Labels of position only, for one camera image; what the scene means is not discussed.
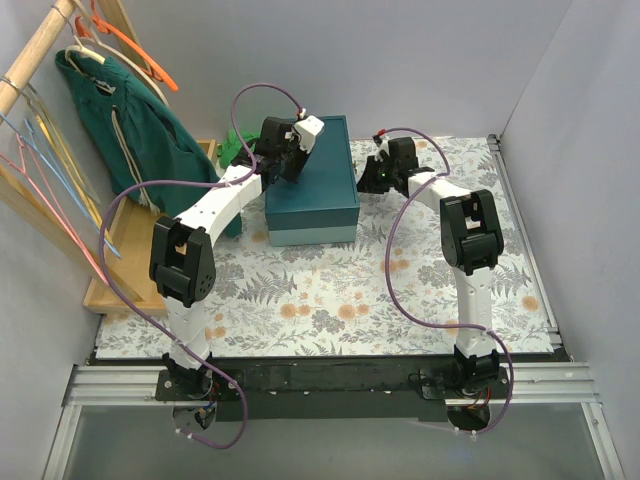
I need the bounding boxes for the aluminium frame rail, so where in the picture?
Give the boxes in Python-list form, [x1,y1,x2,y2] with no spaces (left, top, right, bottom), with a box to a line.
[45,357,626,479]

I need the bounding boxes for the pink wire hanger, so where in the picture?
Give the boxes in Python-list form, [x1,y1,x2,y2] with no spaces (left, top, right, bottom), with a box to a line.
[1,139,107,284]

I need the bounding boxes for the green cloth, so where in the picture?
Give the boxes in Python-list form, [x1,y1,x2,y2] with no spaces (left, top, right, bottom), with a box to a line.
[216,129,259,169]

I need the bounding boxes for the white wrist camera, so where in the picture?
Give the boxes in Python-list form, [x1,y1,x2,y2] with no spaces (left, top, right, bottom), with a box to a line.
[372,129,390,162]
[293,115,324,154]

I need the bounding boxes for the white hanger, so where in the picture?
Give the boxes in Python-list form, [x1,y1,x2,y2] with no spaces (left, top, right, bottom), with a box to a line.
[63,34,171,109]

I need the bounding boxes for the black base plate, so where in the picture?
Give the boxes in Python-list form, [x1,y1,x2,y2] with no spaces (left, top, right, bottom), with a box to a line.
[155,355,509,422]

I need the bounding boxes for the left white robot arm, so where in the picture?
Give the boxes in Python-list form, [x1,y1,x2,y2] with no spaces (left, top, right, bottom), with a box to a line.
[150,115,324,400]

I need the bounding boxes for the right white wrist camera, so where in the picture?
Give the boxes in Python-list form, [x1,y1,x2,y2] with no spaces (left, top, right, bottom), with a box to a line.
[372,129,390,162]

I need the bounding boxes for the floral table mat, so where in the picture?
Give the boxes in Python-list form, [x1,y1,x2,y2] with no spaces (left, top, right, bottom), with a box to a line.
[94,135,555,359]

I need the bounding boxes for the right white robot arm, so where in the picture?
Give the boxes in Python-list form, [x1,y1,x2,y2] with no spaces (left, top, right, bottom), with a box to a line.
[357,130,504,398]

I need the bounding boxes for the blue wire hanger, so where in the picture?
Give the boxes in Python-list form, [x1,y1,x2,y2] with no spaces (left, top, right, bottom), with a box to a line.
[1,114,98,231]

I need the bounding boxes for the wooden rack pole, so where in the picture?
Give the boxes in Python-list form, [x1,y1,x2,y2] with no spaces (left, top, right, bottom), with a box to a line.
[1,0,82,115]

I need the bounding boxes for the yellow wire hanger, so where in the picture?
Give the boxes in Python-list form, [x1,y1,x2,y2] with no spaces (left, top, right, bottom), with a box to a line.
[24,83,103,230]

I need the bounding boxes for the orange hanger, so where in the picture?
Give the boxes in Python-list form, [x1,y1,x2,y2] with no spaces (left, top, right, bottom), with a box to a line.
[74,1,179,92]

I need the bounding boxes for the wooden rack base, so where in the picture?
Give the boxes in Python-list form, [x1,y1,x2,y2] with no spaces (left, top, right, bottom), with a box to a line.
[82,139,217,316]

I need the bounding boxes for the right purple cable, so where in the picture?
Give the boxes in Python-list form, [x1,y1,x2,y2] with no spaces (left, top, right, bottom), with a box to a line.
[371,127,515,437]

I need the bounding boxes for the teal storage box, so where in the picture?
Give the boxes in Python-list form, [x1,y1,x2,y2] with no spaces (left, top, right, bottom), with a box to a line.
[264,115,360,247]

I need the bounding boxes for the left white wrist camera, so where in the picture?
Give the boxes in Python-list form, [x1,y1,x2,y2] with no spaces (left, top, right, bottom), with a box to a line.
[293,115,324,154]

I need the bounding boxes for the green shorts on hanger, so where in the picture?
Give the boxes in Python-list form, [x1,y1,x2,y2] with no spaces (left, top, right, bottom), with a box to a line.
[53,52,224,211]

